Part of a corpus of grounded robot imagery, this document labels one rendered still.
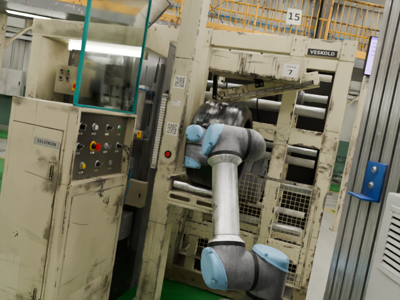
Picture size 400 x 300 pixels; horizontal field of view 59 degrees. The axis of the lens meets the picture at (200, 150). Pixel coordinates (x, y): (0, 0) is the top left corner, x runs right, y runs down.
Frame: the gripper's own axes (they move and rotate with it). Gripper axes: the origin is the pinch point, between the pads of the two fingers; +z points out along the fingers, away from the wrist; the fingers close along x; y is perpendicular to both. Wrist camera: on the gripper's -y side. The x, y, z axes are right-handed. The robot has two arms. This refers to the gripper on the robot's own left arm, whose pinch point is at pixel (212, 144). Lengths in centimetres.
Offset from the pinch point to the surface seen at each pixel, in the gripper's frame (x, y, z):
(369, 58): -99, 177, 358
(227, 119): -3.8, 15.0, 4.9
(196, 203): 6.3, -35.0, 16.4
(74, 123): 54, -5, -45
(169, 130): 34.3, 4.0, 20.4
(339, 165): -138, 51, 1040
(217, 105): 5.0, 22.5, 11.3
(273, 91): -18, 45, 56
